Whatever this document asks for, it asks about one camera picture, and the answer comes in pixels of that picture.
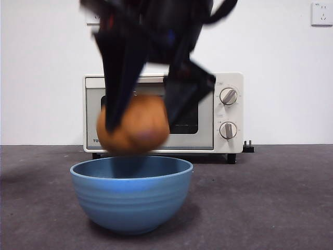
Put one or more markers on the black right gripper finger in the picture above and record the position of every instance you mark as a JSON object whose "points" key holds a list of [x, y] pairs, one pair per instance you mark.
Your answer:
{"points": [[119, 86], [182, 101]]}

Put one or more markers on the brown potato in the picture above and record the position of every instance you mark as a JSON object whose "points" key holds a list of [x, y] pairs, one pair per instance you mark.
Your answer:
{"points": [[138, 122]]}

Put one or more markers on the blue ribbed bowl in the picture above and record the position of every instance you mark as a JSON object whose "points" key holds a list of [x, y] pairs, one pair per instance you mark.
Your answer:
{"points": [[130, 198]]}

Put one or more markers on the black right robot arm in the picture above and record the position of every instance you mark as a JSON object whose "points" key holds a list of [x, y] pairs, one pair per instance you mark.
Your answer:
{"points": [[161, 26]]}

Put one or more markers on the cream oven knob beige grip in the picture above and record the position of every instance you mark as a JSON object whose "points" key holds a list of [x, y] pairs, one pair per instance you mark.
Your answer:
{"points": [[228, 130], [228, 97]]}

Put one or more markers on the cream Toshiba toaster oven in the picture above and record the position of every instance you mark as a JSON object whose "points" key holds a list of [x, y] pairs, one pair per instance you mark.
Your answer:
{"points": [[234, 145]]}

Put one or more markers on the black power plug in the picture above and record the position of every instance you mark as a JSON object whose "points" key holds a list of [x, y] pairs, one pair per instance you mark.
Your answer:
{"points": [[248, 148]]}

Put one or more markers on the white wall socket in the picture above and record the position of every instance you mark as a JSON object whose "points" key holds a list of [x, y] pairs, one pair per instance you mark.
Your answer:
{"points": [[322, 14], [91, 21]]}

